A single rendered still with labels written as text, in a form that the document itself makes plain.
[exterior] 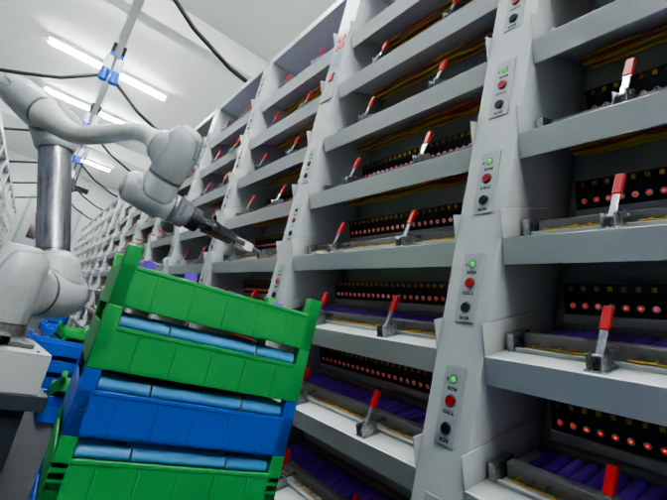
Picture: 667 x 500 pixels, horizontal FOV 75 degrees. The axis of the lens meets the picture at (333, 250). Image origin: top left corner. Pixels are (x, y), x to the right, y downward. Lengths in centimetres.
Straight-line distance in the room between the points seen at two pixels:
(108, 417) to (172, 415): 8
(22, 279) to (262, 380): 92
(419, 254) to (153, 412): 55
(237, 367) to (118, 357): 16
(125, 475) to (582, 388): 59
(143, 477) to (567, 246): 66
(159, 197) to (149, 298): 78
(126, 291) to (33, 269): 86
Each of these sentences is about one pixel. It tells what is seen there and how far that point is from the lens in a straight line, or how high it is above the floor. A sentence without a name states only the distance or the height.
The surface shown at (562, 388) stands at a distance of 68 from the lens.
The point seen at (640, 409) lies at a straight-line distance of 65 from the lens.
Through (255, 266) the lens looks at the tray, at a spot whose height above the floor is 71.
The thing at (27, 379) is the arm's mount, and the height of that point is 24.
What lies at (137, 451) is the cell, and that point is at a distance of 67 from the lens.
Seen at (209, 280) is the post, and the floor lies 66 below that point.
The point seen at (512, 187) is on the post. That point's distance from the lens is 82.
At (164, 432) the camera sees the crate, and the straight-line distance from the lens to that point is 66.
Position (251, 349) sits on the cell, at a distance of 67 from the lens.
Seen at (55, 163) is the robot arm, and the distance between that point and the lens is 177.
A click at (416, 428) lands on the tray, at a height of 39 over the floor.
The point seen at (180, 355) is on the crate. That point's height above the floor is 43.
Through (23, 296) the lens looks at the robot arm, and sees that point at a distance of 146.
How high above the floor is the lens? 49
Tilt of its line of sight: 13 degrees up
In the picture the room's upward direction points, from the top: 14 degrees clockwise
